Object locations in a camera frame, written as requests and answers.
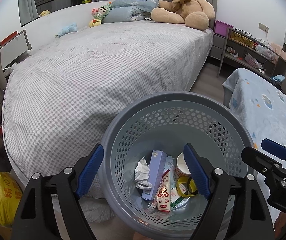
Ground white and green carton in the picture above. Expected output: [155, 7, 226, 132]
[169, 187, 191, 208]

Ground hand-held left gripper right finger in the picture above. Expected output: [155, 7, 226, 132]
[183, 143, 275, 240]

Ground printed snack wrapper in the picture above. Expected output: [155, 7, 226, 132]
[155, 169, 172, 213]

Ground pink plastic bag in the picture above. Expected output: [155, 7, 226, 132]
[244, 53, 260, 68]

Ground bed with checked cover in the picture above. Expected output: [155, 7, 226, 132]
[1, 0, 218, 205]

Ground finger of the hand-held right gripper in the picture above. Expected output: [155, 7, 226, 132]
[241, 147, 283, 180]
[261, 138, 286, 165]

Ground yellow plastic bag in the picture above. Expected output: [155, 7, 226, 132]
[0, 169, 23, 227]

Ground gold foil packets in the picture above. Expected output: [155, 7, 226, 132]
[230, 31, 255, 48]

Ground folded blue quilt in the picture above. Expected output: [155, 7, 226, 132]
[101, 0, 158, 23]

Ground light blue plastic wrapper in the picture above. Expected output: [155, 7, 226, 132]
[164, 155, 176, 173]

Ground blue cloth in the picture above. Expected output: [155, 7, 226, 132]
[272, 74, 286, 84]

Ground grey perforated plastic basket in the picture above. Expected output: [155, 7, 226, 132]
[97, 91, 256, 240]

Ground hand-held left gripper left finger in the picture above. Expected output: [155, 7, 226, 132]
[11, 143, 104, 240]

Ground grey nightstand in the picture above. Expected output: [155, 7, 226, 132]
[209, 34, 227, 60]

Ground white panel with red label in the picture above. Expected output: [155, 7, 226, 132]
[0, 29, 32, 67]

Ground long purple cardboard box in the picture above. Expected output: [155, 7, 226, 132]
[141, 150, 168, 201]

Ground light blue plush toy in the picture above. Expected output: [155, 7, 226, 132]
[55, 22, 79, 38]

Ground white plastic bag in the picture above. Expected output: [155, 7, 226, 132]
[254, 39, 276, 55]

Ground blue printed blanket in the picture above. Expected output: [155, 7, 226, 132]
[222, 67, 286, 230]

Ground green and pink plush doll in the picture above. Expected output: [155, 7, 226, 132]
[91, 2, 114, 20]

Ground white paper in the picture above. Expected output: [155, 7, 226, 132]
[134, 156, 153, 190]

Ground grey shelf unit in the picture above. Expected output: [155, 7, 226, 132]
[217, 27, 286, 80]

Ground large tan teddy bear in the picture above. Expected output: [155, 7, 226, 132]
[151, 0, 216, 30]

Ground yellow plastic lid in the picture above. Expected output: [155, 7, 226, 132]
[177, 176, 199, 197]

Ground purple storage box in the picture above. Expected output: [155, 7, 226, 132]
[214, 19, 235, 37]

